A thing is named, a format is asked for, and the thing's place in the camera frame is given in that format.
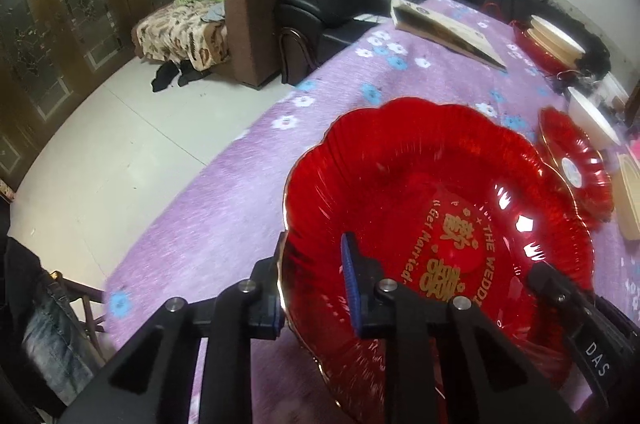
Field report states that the white paper bowl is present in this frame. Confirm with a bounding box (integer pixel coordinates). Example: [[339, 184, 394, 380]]
[[529, 14, 587, 54]]

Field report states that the brown fabric sofa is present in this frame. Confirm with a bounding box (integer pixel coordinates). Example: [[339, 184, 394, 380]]
[[214, 0, 352, 90]]

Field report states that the flat cardboard box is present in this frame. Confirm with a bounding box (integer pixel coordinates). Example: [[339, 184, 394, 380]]
[[390, 0, 509, 70]]

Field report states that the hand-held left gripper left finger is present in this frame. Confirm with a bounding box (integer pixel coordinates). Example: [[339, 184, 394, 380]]
[[59, 231, 288, 424]]

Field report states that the small red plate gold rim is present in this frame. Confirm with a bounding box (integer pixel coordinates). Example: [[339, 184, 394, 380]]
[[537, 106, 615, 223]]

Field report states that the stack of white bowls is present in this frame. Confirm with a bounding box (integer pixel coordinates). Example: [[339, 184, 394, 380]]
[[566, 86, 624, 151]]

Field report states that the dark red chair back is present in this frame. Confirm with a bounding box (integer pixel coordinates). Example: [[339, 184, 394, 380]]
[[279, 28, 317, 85]]

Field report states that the black clothes heap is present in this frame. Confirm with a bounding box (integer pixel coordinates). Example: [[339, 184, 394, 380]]
[[151, 60, 212, 93]]

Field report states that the wooden chair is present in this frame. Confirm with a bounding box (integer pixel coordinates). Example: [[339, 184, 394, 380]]
[[49, 270, 109, 356]]

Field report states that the purple floral tablecloth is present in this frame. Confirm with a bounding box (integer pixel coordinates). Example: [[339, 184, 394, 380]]
[[102, 0, 640, 424]]

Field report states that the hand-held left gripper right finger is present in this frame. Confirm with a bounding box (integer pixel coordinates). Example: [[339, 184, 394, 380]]
[[340, 231, 568, 424]]

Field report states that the beige paper bowl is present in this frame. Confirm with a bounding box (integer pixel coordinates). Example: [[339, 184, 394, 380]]
[[612, 153, 640, 241], [529, 28, 581, 62]]

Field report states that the leaf patterned blanket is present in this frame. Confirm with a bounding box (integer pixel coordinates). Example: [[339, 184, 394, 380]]
[[131, 0, 232, 73]]

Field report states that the large red plate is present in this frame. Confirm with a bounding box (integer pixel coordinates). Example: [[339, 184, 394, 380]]
[[280, 98, 597, 424]]

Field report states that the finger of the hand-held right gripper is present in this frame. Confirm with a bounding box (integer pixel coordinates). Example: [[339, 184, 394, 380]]
[[527, 263, 597, 331]]

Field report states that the wooden cabinet with glass doors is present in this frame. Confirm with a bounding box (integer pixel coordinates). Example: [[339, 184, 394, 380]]
[[0, 0, 189, 205]]

